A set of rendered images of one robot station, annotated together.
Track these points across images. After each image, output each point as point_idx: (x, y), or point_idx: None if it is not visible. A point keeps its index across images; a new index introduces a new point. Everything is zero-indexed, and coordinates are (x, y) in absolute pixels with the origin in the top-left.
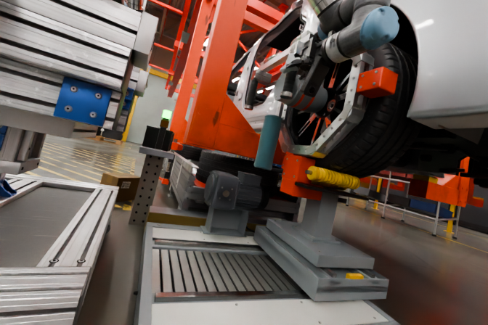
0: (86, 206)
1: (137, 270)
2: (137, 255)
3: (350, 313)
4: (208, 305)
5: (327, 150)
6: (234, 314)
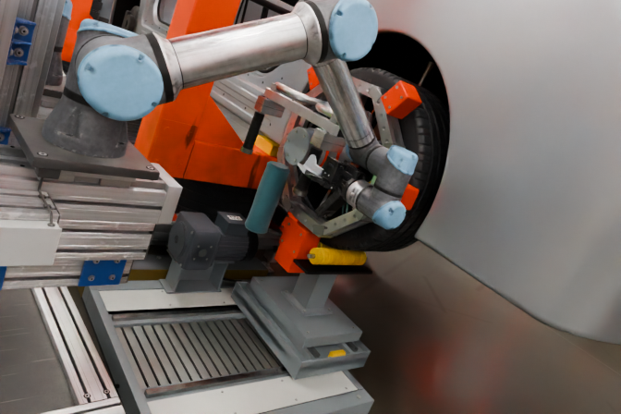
0: (44, 303)
1: (100, 354)
2: (89, 332)
3: (325, 385)
4: (197, 395)
5: (335, 234)
6: (222, 402)
